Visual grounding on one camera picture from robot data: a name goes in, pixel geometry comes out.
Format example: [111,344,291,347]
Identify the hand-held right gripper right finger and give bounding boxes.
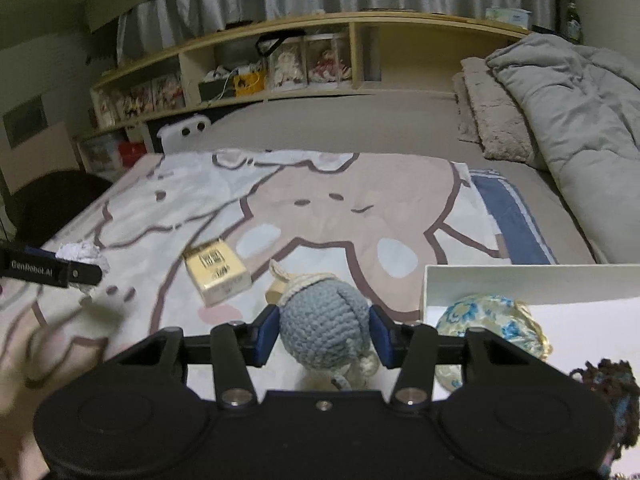
[370,305,556,412]

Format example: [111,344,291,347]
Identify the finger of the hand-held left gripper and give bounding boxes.
[20,244,64,262]
[66,261,104,287]

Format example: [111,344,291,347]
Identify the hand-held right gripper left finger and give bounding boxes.
[107,305,281,412]

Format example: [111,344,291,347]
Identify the white crochet piece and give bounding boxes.
[55,241,111,291]

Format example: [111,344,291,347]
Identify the grey crochet acorn ball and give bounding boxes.
[269,259,381,392]

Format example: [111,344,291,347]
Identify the blue floral brocade pouch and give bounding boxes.
[434,294,554,394]

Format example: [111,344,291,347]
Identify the white shallow box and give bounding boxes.
[422,264,640,461]

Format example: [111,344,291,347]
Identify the dark crochet scrunchie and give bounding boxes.
[567,357,640,480]

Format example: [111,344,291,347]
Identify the dark brown cushion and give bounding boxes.
[5,170,114,251]

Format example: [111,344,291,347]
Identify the yellow cardboard box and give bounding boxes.
[181,240,253,309]

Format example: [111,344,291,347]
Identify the clear storage bin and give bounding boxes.
[80,137,121,174]

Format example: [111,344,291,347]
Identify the red box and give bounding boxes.
[117,141,149,167]

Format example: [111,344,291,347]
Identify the cartoon printed blanket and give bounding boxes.
[0,147,559,411]

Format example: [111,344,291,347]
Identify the white space heater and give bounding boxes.
[156,115,212,154]

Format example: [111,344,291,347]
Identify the figurine picture box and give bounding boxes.
[127,80,154,116]
[152,72,185,111]

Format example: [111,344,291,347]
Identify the bed with taupe sheet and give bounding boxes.
[197,87,612,266]

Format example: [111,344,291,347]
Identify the black storage box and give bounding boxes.
[198,80,236,104]

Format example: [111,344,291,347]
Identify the fuzzy beige pillow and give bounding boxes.
[460,56,539,163]
[451,71,481,144]

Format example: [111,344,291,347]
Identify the yellow container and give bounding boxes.
[235,71,266,99]

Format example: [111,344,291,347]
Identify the white doll display case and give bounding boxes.
[270,40,307,92]

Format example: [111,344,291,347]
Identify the pink doll display case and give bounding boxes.
[306,35,354,86]

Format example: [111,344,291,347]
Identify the grey comforter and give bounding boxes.
[486,32,640,265]

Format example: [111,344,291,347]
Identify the wooden headboard shelf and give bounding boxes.
[80,11,534,171]

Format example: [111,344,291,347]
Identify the tissue box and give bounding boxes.
[485,7,531,30]

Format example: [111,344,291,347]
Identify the green glass bottle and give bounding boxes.
[565,0,584,44]

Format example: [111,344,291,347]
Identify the white charger cables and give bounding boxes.
[205,62,264,84]

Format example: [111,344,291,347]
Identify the black strap handle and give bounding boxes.
[255,34,306,59]

